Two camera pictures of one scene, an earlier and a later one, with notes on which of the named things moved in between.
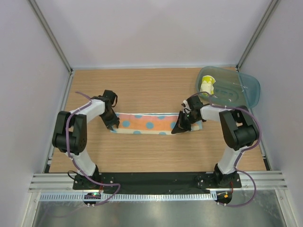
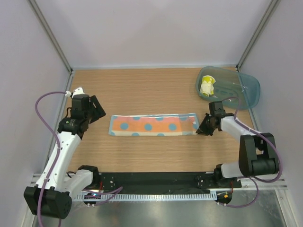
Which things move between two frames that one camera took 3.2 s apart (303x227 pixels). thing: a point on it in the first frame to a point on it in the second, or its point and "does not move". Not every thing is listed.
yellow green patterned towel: [207, 85] does not move
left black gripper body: [110, 118] to [87, 114]
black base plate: [156, 180] does not move
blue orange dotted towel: [149, 123] does not move
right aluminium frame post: [261, 29] does not move
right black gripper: [181, 126] to [202, 129]
